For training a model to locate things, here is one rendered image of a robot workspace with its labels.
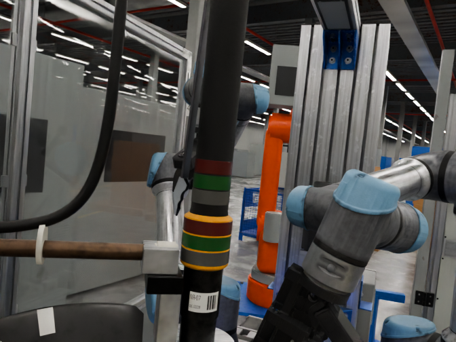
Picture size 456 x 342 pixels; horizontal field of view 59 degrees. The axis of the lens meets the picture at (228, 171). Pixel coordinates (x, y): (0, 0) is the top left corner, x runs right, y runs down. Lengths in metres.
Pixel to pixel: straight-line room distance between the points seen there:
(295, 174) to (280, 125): 3.14
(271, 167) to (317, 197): 3.75
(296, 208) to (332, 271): 0.20
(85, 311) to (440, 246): 1.84
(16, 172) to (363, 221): 0.86
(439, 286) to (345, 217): 1.70
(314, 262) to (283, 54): 3.91
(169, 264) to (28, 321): 0.23
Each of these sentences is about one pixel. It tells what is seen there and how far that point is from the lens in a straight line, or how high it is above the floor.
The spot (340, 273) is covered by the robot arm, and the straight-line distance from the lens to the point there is 0.54.
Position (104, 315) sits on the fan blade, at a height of 1.42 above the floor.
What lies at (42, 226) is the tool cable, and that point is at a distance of 0.35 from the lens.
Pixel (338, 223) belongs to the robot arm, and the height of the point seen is 1.56.
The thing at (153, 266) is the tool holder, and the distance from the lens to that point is 0.35.
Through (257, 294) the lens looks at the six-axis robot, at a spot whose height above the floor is 0.16.
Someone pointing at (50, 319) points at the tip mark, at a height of 1.42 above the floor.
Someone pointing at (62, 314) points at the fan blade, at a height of 1.42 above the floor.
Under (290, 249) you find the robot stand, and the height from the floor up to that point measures 1.36.
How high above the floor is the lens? 1.64
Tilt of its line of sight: 3 degrees down
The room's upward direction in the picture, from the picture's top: 6 degrees clockwise
